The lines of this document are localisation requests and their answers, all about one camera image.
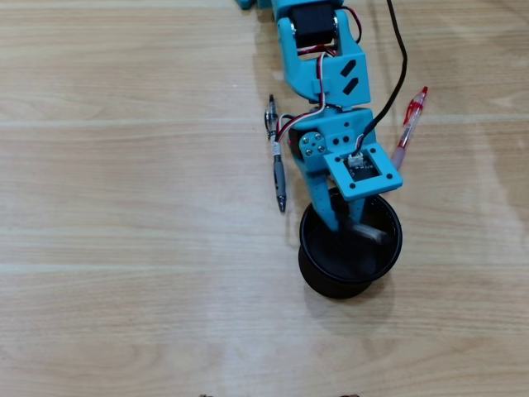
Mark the teal gripper body with servo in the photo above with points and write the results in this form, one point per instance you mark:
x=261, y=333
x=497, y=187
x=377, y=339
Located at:
x=331, y=131

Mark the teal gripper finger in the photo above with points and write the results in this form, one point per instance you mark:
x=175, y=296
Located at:
x=320, y=186
x=357, y=211

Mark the black gel pen grey grip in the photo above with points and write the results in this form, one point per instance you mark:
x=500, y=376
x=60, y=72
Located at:
x=277, y=169
x=370, y=233

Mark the red gel pen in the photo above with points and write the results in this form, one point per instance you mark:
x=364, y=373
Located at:
x=407, y=132

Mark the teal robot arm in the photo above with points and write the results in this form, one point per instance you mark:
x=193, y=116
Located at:
x=306, y=78

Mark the teal robot base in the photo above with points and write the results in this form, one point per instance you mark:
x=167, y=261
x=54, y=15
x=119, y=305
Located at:
x=246, y=3

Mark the black round pen holder cup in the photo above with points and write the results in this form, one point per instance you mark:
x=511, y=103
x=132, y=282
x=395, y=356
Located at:
x=343, y=285

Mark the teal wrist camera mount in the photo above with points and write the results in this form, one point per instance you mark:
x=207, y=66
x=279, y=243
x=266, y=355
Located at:
x=372, y=188

